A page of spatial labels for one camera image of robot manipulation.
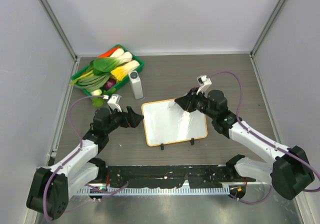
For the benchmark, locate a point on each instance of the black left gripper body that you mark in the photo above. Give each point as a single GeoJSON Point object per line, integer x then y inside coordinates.
{"type": "Point", "coordinates": [117, 119]}

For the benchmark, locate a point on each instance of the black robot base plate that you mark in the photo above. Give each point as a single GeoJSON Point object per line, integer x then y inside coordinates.
{"type": "Point", "coordinates": [169, 176]}

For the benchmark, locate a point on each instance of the grey slotted cable duct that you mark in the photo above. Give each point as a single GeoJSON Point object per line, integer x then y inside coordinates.
{"type": "Point", "coordinates": [185, 190]}

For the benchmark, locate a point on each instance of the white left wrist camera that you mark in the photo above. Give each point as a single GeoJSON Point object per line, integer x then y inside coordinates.
{"type": "Point", "coordinates": [114, 102]}

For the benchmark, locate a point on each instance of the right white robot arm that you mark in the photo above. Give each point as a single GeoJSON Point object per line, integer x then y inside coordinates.
{"type": "Point", "coordinates": [286, 170]}

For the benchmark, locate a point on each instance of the black wire whiteboard stand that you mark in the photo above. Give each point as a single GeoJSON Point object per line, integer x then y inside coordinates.
{"type": "Point", "coordinates": [192, 142]}

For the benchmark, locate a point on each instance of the green plastic vegetable tray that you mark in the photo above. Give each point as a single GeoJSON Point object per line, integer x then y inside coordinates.
{"type": "Point", "coordinates": [120, 84]}

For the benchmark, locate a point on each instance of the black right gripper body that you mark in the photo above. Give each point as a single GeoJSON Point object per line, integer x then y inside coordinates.
{"type": "Point", "coordinates": [198, 102]}

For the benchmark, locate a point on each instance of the white bok choy toy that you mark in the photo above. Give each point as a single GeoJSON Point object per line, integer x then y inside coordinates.
{"type": "Point", "coordinates": [124, 58]}

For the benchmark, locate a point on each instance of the green bok choy toy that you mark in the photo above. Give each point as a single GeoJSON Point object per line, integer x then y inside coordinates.
{"type": "Point", "coordinates": [100, 66]}

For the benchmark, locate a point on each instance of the yellow napa cabbage toy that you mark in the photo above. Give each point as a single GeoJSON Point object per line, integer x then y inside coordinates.
{"type": "Point", "coordinates": [120, 72]}

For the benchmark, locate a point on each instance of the orange toy carrot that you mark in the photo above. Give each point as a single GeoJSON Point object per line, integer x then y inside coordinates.
{"type": "Point", "coordinates": [109, 52]}

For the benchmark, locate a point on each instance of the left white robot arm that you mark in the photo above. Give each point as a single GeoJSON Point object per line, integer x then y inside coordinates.
{"type": "Point", "coordinates": [52, 187]}

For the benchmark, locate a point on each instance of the green onion toy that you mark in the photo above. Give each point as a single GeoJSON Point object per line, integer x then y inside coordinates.
{"type": "Point", "coordinates": [88, 82]}

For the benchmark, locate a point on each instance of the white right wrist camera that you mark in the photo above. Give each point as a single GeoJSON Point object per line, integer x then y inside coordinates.
{"type": "Point", "coordinates": [204, 83]}

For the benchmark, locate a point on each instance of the yellow framed whiteboard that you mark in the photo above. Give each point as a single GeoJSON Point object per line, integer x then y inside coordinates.
{"type": "Point", "coordinates": [164, 125]}

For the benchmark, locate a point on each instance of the white pen holder box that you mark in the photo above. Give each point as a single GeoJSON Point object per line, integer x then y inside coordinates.
{"type": "Point", "coordinates": [136, 84]}

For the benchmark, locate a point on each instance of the purple toy onion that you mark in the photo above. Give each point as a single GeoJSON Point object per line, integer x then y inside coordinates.
{"type": "Point", "coordinates": [109, 84]}

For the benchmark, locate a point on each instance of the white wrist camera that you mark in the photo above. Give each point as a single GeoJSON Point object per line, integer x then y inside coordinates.
{"type": "Point", "coordinates": [204, 83]}
{"type": "Point", "coordinates": [114, 102]}

